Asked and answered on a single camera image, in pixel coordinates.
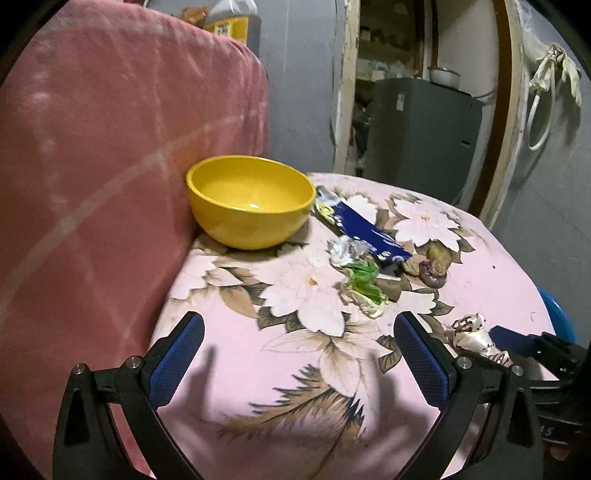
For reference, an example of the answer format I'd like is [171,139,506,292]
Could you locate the pink floral tablecloth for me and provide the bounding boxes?
[154,174,552,479]

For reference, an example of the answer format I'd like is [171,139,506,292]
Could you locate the yellow bowl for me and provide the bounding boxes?
[185,155,317,250]

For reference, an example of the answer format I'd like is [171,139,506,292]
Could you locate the right hand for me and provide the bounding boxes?
[544,442,571,462]

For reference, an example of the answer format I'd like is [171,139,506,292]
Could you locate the green wrapper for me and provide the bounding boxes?
[341,259,388,318]

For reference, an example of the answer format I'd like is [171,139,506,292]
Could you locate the blue milk powder sachet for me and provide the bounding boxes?
[315,186,412,263]

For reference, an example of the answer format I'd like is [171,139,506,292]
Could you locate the purple brown peel scrap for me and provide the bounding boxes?
[419,259,449,289]

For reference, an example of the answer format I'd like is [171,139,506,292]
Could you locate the orange bottle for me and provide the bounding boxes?
[179,7,209,28]

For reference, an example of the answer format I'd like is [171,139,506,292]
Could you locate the white rubber gloves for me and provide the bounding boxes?
[530,43,582,107]

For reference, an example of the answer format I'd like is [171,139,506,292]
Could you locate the large oil jug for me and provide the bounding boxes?
[204,0,262,56]

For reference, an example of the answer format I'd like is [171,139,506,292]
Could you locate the metal pot on fridge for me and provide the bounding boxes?
[429,67,461,90]

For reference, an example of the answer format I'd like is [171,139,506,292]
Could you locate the grey refrigerator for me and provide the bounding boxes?
[363,78,483,204]

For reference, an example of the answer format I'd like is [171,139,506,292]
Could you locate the silver foil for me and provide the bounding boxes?
[328,235,370,268]

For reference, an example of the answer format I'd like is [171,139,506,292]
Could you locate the white hose loop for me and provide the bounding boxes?
[526,87,555,152]

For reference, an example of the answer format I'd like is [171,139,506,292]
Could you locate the red plaid cloth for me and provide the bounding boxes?
[1,1,269,477]

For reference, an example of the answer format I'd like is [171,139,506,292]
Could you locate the white brown candy wrapper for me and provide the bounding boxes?
[451,313,511,366]

